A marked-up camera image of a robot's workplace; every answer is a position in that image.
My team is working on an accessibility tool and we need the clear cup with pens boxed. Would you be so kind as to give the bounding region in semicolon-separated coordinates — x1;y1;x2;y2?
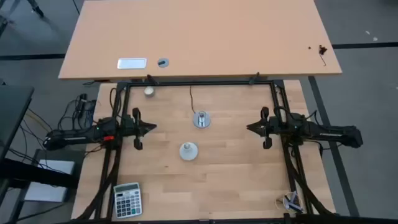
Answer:
275;191;304;214

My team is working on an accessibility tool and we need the grey desk calculator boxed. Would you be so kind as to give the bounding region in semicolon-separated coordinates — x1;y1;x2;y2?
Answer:
113;182;143;219

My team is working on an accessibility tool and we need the black tripod leg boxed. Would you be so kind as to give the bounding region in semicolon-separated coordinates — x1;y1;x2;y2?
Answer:
26;0;45;18

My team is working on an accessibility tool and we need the black socket cable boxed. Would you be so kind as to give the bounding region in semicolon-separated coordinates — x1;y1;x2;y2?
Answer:
189;85;197;114

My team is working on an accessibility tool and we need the small dark object with wire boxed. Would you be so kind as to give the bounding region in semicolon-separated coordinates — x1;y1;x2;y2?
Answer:
318;44;328;67

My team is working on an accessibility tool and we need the light wooden desk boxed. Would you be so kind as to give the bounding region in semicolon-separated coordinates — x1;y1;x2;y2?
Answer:
58;0;343;81

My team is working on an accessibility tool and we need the white box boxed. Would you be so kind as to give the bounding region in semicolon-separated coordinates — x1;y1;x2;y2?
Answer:
24;159;75;203

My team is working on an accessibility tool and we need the silver rectangular desk plate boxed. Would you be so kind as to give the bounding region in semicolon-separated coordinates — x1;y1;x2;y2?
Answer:
116;57;147;70

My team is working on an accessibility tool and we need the black frame clamp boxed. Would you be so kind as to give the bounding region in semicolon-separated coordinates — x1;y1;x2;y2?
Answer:
146;73;160;86

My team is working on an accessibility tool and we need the black side desk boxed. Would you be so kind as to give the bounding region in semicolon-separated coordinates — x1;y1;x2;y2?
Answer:
0;84;35;162

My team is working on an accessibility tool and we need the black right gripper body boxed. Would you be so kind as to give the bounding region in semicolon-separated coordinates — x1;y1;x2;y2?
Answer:
259;106;282;150

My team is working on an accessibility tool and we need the black aluminium table frame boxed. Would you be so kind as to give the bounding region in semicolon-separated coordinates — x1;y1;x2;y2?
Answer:
71;79;336;224

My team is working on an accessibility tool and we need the black power adapter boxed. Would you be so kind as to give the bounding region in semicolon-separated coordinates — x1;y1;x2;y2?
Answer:
77;93;88;118

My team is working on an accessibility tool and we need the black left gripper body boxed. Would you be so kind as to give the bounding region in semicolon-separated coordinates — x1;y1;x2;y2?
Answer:
119;107;147;151

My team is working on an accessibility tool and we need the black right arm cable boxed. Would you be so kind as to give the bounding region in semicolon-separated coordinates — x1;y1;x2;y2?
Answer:
272;105;294;126

